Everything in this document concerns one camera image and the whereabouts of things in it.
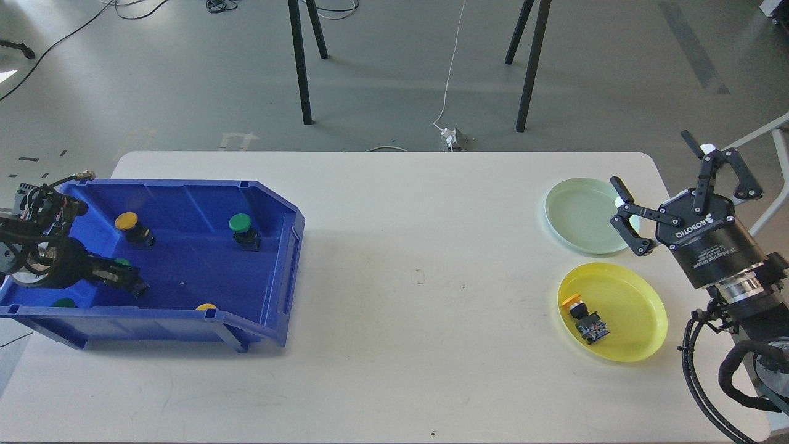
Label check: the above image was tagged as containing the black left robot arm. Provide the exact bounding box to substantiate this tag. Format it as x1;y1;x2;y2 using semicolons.
1;170;150;296

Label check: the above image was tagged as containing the black stand leg right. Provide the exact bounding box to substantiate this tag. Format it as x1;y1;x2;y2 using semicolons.
504;1;552;133

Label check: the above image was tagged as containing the green push button bin corner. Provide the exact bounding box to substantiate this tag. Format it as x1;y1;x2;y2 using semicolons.
51;298;77;308

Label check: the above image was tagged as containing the black stand leg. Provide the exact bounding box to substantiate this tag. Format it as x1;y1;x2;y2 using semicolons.
287;1;328;126
504;1;552;133

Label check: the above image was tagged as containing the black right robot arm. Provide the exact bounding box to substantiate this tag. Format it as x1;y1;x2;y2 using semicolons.
610;130;788;443

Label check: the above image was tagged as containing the black stand leg left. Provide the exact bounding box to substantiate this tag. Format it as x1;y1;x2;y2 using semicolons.
287;1;328;126

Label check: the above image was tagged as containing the blue plastic storage bin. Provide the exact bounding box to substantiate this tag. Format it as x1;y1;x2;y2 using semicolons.
2;179;305;352

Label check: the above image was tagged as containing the yellow push button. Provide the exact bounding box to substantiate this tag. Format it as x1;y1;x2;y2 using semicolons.
115;212;155;249
560;294;610;345

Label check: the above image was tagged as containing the white floor cable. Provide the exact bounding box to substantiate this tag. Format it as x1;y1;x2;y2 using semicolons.
367;0;467;152

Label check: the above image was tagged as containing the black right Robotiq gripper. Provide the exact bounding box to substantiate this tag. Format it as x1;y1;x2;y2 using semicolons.
610;129;767;289

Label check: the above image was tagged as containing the white power adapter on floor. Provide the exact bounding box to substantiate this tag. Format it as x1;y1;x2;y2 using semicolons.
440;127;472;152

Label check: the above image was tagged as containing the yellow plastic plate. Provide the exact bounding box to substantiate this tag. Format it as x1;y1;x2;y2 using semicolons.
552;262;668;363

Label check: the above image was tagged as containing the pale green plastic plate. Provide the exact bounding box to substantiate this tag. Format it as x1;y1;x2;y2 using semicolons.
544;178;629;255

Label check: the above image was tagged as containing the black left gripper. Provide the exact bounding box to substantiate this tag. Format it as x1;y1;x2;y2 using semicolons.
12;238;150;296

